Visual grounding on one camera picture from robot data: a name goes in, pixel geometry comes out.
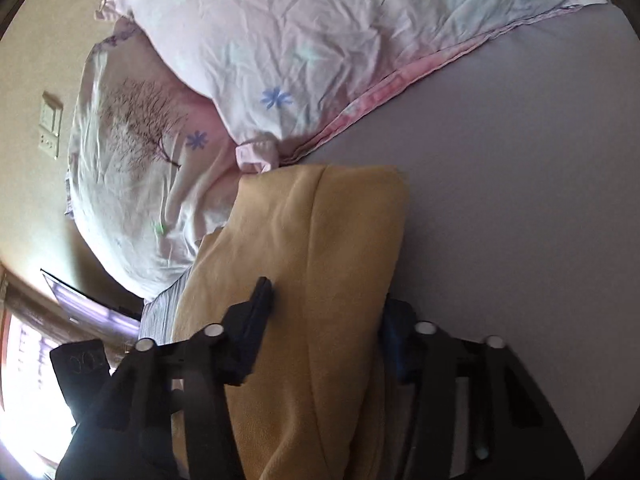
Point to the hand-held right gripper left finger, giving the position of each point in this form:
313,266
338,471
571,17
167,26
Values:
248,329

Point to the window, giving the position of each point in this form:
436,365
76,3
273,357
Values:
30,390

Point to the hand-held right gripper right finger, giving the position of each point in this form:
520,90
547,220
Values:
398,345

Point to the wall switch panel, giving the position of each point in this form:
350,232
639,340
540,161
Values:
50,125

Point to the pink floral pillow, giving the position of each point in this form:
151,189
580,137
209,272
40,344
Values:
310,45

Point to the wall-mounted television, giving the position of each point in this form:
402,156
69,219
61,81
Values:
90,305

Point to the white tree print pillow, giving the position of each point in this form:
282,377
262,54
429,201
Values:
130,180

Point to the striped grey cloth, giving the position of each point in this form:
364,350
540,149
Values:
157,315

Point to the yellow garment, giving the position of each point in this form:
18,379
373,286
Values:
320,280

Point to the grey bed sheet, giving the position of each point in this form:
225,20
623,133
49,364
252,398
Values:
520,185

